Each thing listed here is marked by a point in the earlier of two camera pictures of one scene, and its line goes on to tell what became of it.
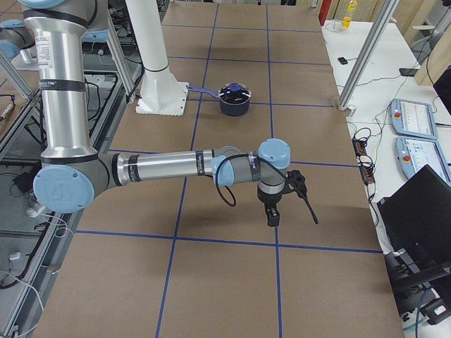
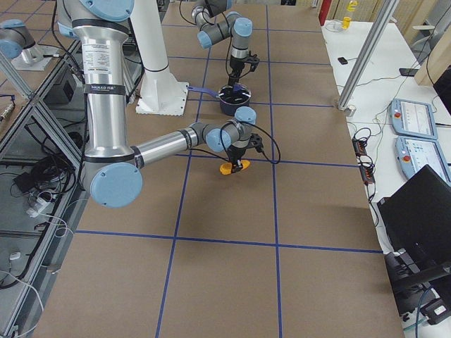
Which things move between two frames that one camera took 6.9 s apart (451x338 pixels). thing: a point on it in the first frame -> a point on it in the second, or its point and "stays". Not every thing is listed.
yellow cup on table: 346,22 stays
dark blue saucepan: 234,98 stays
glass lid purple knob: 235,93 stays
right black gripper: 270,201 -> 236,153
